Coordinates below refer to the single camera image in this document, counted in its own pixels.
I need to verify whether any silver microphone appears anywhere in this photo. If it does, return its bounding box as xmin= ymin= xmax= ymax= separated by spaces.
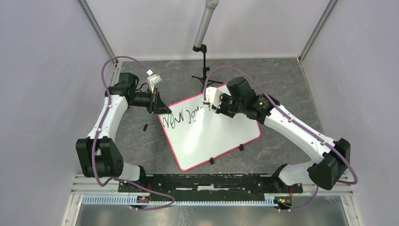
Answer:
xmin=192 ymin=0 xmax=219 ymax=52

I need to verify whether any black microphone tripod stand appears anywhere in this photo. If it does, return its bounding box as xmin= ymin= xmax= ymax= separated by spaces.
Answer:
xmin=192 ymin=44 xmax=223 ymax=92

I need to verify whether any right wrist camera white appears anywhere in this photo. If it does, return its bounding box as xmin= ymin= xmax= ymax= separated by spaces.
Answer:
xmin=202 ymin=87 xmax=224 ymax=113

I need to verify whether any whiteboard with pink frame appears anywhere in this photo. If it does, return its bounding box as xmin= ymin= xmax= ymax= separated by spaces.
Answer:
xmin=158 ymin=93 xmax=262 ymax=171

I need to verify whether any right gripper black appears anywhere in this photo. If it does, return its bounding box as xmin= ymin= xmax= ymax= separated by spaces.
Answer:
xmin=212 ymin=91 xmax=245 ymax=118

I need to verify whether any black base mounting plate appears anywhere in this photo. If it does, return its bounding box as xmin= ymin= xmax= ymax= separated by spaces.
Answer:
xmin=118 ymin=173 xmax=303 ymax=202

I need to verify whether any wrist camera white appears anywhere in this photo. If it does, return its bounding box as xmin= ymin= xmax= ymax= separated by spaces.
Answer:
xmin=146 ymin=70 xmax=162 ymax=93
xmin=202 ymin=87 xmax=224 ymax=113

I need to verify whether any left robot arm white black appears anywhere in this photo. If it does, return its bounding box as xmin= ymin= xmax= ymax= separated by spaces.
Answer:
xmin=75 ymin=73 xmax=172 ymax=192

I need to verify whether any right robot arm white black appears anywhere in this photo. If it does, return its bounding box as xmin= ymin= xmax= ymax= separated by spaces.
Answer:
xmin=203 ymin=77 xmax=351 ymax=192

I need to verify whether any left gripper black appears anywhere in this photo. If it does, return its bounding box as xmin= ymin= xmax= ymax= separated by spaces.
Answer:
xmin=130 ymin=87 xmax=172 ymax=115

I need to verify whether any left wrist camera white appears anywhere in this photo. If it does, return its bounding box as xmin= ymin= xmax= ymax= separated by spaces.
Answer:
xmin=146 ymin=70 xmax=162 ymax=93

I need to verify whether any slotted aluminium rail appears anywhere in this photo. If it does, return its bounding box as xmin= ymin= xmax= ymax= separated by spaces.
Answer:
xmin=81 ymin=194 xmax=281 ymax=207

